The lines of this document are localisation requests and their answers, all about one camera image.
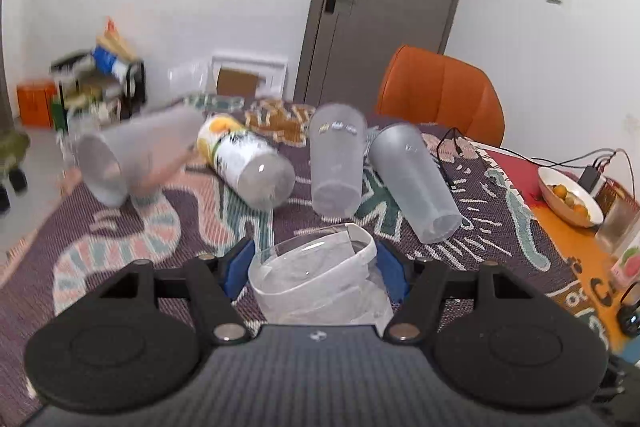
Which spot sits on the pink white carton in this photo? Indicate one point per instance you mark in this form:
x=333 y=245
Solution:
x=627 y=267

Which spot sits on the green plush stool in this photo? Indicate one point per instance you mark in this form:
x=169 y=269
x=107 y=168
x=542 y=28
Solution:
x=12 y=157

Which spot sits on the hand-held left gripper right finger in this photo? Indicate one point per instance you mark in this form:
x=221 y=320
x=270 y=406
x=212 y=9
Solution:
x=396 y=276

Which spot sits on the orange printed mat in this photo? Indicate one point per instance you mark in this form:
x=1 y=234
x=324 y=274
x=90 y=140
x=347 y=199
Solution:
x=575 y=257

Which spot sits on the orange box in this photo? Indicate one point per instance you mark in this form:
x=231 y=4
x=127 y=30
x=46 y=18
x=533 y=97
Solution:
x=34 y=103

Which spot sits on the clear glass container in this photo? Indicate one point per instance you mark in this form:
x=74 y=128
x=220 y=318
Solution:
x=620 y=222

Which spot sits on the small black round device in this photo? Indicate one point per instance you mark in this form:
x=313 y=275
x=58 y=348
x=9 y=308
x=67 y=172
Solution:
x=631 y=317

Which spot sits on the frosted plastic cup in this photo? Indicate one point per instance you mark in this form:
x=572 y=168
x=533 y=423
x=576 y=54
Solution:
x=336 y=157
x=131 y=146
x=415 y=179

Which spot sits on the cup with yellow white label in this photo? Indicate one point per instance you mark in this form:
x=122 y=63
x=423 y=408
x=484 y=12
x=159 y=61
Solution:
x=250 y=157

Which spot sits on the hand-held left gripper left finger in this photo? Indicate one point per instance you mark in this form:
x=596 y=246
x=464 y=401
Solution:
x=238 y=271

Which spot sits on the white frame with cardboard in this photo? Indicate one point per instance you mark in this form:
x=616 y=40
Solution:
x=247 y=78

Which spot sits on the black storage rack with goods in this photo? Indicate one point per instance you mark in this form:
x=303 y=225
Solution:
x=95 y=84

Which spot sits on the black power adapter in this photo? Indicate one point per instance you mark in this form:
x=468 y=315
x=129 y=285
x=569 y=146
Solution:
x=591 y=179

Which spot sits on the clear cup with white band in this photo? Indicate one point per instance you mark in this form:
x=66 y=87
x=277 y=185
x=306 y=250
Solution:
x=320 y=277

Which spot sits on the white bowl of oranges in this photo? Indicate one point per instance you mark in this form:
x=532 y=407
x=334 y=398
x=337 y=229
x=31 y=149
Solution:
x=570 y=197

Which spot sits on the orange chair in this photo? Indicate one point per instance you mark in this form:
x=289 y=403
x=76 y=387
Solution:
x=442 y=89

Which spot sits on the printed blanket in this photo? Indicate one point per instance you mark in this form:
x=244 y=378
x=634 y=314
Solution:
x=165 y=227

